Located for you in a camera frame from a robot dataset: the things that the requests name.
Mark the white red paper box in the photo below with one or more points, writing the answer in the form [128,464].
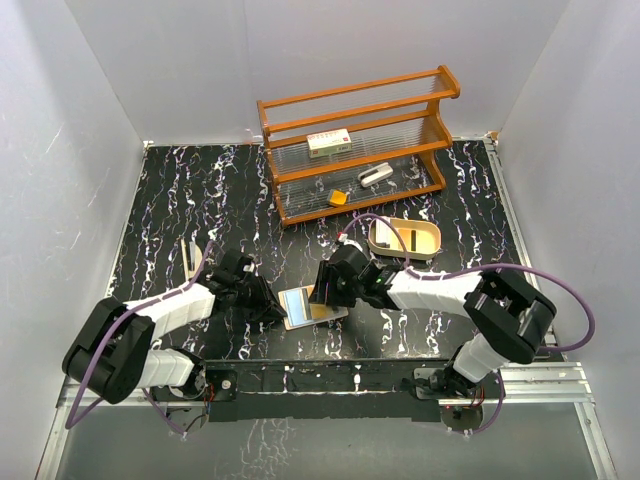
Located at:
[328,143]

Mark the black front base bar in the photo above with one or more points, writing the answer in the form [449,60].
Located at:
[336,389]

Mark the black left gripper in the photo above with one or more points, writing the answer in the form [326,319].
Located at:
[267,308]

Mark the yellow tape measure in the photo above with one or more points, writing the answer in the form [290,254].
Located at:
[337,198]

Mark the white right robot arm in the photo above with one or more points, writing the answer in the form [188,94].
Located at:
[511,316]

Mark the orange wooden shelf rack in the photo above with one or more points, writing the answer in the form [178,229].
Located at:
[395,120]

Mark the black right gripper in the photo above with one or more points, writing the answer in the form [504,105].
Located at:
[325,290]

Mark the aluminium frame rail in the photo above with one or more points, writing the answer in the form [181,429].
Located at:
[542,426]

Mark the credit card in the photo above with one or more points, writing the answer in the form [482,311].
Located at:
[320,312]

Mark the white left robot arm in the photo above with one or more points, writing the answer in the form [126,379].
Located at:
[112,355]

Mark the beige oval tray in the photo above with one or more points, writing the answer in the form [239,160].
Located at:
[421,238]

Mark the stack of cards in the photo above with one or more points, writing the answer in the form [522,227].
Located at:
[383,233]

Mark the cream leather card holder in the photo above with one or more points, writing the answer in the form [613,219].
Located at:
[301,312]

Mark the white stapler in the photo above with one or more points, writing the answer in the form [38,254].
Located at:
[375,174]

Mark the card with black stripe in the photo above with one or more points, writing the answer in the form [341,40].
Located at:
[409,238]

